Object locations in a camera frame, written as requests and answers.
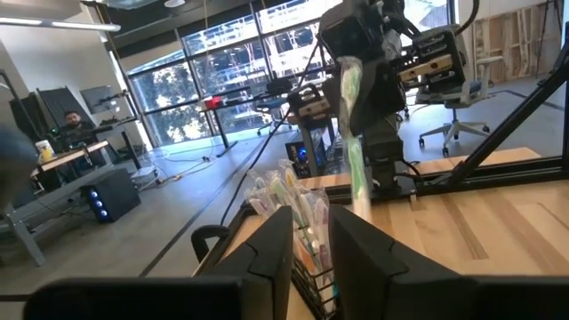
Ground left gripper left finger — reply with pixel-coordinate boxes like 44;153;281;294
21;204;295;320

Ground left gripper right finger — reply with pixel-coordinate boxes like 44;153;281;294
328;204;569;320

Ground orange toothbrush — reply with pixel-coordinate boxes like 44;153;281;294
293;230;317;279

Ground blue office chair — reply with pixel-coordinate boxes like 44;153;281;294
253;96;293;137

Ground black computer tower blue lights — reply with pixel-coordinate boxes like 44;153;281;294
79;167;142;224
284;140;315;178

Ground white office chair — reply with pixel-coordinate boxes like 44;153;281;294
415;55;493;156

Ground plywood boards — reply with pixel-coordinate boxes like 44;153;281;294
471;2;565;88

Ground red object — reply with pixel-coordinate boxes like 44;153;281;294
203;94;224;112

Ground grey desk wooden top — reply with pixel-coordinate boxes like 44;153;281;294
0;140;111;268

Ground person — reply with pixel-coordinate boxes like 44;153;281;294
56;109;98;150

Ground yellow cup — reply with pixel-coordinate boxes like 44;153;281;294
34;139;56;164

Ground black wire caddy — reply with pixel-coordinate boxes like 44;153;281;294
288;252;343;320

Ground right arm supply cable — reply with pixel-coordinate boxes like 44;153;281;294
190;42;322;263

